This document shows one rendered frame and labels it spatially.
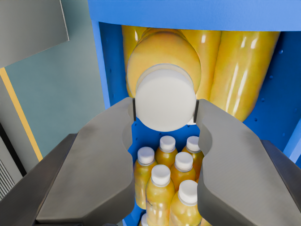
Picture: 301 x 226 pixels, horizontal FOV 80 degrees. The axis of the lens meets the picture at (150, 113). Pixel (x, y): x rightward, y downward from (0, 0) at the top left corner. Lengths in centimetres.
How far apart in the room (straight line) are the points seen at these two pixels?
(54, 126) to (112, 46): 171
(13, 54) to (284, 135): 103
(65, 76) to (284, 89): 150
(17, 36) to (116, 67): 82
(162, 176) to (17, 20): 96
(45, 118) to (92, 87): 60
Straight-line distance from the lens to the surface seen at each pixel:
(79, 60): 154
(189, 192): 36
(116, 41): 31
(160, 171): 39
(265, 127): 39
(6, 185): 241
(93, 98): 163
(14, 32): 108
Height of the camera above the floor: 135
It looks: 58 degrees down
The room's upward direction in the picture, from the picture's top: 173 degrees counter-clockwise
